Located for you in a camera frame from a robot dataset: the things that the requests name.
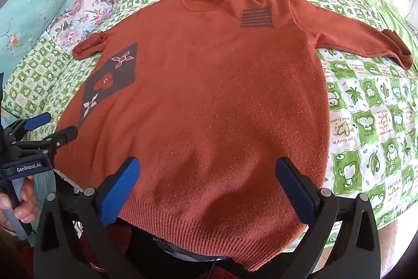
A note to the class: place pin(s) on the orange knit sweater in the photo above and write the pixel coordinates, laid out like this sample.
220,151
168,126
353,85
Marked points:
202,86

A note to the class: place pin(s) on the dark red knit clothing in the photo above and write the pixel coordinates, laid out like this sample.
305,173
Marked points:
120,233

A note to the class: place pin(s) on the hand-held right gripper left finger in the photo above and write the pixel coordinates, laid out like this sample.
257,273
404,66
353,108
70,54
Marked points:
120,190

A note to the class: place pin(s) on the person's left hand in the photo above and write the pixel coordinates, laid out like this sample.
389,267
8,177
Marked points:
28,200

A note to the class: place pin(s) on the teal floral pillow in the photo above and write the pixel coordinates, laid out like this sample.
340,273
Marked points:
29,4

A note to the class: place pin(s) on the white pink floral pillow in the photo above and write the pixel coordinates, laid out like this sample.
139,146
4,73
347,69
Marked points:
78,14

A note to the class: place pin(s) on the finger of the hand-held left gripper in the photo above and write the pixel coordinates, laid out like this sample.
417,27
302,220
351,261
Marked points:
63,135
37,121

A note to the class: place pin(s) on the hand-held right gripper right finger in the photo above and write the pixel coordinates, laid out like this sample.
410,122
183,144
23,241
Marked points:
294,190

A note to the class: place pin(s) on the green checked printed blanket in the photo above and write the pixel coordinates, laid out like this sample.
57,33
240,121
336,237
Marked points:
365,109

